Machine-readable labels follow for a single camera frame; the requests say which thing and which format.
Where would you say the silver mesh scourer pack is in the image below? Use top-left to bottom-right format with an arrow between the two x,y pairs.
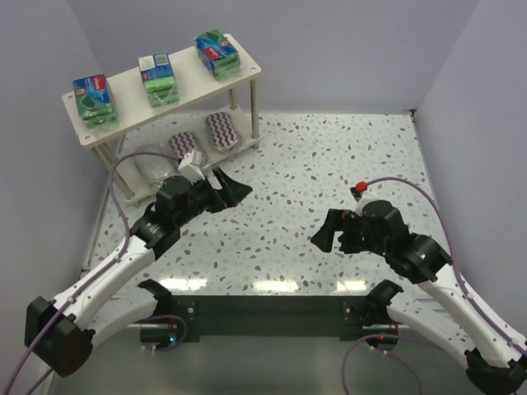
134,145 -> 175,188

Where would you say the pink brown wavy sponge pack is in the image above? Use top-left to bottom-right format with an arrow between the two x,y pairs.
169,132 -> 201,161

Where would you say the small pink wavy sponge pack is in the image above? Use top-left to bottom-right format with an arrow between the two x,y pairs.
204,111 -> 242,152

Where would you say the Vileda pack with barcode label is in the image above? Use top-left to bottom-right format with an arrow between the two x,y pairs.
138,53 -> 179,107

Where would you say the large blue Vileda sponge pack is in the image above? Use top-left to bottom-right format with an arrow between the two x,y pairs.
72,74 -> 119,130

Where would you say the Vileda pack with red logo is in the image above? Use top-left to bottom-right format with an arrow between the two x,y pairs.
194,29 -> 241,81

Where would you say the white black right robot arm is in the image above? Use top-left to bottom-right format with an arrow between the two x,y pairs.
311,199 -> 526,394

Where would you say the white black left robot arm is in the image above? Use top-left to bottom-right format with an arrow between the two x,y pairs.
24,168 -> 253,377

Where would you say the beige two-tier wooden shelf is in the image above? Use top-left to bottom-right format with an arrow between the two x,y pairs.
61,33 -> 264,207

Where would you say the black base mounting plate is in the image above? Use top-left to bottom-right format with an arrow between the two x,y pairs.
127,294 -> 407,345

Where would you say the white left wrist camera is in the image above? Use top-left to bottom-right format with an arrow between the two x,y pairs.
178,149 -> 205,183

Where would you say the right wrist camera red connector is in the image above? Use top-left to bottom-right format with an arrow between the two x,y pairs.
350,181 -> 371,202

